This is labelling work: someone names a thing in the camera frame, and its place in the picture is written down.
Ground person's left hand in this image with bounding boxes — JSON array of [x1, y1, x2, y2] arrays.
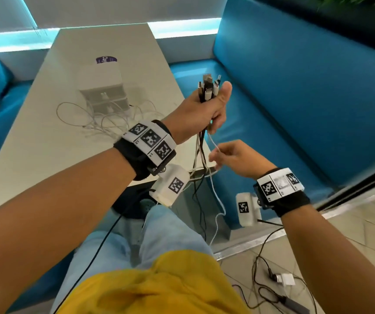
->
[[161, 81, 233, 145]]

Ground person's right hand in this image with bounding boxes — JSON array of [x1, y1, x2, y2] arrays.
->
[[208, 139, 277, 180]]

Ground black cables bundle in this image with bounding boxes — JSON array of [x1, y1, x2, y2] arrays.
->
[[198, 73, 222, 241]]

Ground tangle of white cables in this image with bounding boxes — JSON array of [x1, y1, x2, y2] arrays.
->
[[56, 98, 165, 141]]

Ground white box with drawers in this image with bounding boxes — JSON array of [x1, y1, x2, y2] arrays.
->
[[76, 63, 132, 115]]

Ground person's right forearm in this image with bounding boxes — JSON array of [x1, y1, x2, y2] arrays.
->
[[280, 204, 375, 314]]

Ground person's left forearm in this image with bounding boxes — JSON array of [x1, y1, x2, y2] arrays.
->
[[0, 148, 137, 314]]

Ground person's blue jeans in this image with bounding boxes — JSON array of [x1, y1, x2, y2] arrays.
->
[[50, 204, 214, 314]]

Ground person's yellow shirt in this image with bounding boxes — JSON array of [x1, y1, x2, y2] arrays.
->
[[56, 250, 252, 314]]

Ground black marker-tagged right wristband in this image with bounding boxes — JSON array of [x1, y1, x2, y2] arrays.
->
[[253, 167, 311, 218]]

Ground black marker-tagged wristband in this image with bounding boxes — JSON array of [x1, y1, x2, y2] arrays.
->
[[253, 167, 311, 218], [113, 119, 177, 181]]

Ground black marker-tagged left wristband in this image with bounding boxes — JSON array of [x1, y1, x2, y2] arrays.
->
[[113, 119, 177, 181]]

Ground white plug adapter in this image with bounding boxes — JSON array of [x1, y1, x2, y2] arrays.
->
[[276, 273, 296, 287]]

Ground white table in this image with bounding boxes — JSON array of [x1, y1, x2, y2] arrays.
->
[[0, 24, 218, 221]]

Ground black rectangular hub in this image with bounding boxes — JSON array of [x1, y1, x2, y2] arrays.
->
[[279, 296, 311, 314]]

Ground cyan light strip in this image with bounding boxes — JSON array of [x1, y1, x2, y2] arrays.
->
[[0, 17, 222, 53]]

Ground green leafy plant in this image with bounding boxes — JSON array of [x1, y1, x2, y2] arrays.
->
[[318, 0, 375, 12]]

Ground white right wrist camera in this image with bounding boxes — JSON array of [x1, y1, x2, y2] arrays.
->
[[236, 192, 263, 227]]

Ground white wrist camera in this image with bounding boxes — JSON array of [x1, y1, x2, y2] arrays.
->
[[150, 164, 191, 208], [236, 192, 263, 227]]

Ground black right camera cord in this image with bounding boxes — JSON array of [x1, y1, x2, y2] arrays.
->
[[257, 218, 285, 285]]

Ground black camera cord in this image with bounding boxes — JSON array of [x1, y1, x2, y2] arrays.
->
[[52, 212, 124, 314], [257, 218, 285, 285]]

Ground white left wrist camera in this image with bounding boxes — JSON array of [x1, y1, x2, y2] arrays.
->
[[150, 164, 191, 208]]

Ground tangled black floor cables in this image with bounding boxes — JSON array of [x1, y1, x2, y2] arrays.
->
[[232, 225, 318, 314]]

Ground black left camera cord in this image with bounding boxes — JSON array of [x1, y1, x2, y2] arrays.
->
[[52, 212, 124, 314]]

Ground cyan vertical wall light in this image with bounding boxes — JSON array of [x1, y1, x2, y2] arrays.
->
[[19, 0, 39, 30]]

